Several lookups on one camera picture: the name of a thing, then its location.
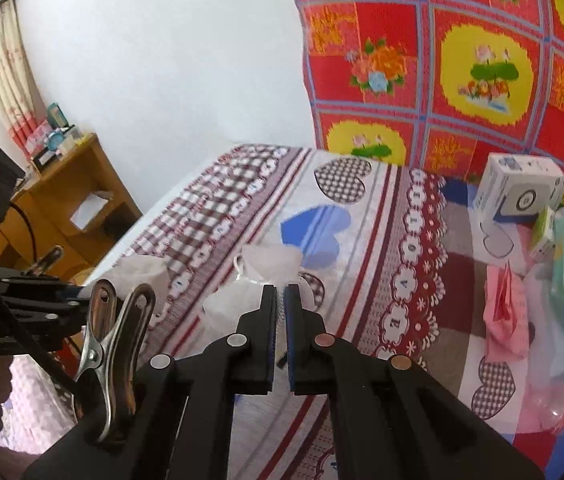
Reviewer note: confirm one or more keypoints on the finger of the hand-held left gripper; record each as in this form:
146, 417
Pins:
42, 290
37, 330

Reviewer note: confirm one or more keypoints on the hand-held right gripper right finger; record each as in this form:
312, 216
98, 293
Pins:
290, 340

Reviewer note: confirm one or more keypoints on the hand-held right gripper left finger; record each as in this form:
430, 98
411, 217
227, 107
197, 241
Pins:
273, 330

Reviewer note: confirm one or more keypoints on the small clear plastic bag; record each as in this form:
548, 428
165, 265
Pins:
267, 262

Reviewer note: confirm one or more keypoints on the white and green box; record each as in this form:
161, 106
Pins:
543, 235

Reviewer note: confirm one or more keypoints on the white cardboard box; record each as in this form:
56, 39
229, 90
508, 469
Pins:
517, 185

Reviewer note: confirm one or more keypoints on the metal spring clip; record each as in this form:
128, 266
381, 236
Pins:
112, 340
44, 260

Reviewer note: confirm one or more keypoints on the pink quilted blanket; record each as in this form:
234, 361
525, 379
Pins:
37, 400

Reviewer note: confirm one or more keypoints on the pink box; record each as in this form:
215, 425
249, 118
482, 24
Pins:
37, 136

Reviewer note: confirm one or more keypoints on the teal alarm clock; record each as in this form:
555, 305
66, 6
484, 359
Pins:
56, 141

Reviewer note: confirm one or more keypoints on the white paper sheet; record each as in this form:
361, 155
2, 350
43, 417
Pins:
89, 208

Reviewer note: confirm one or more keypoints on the brown wooden cabinet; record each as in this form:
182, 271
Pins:
87, 180

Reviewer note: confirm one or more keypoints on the teal box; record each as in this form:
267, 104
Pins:
56, 116

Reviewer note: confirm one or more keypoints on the floral curtain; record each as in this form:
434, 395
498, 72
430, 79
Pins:
7, 70

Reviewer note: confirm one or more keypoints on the pink paper bag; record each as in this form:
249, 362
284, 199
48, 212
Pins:
507, 315

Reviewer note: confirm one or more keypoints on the red floral printed blanket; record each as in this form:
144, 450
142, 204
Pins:
377, 20

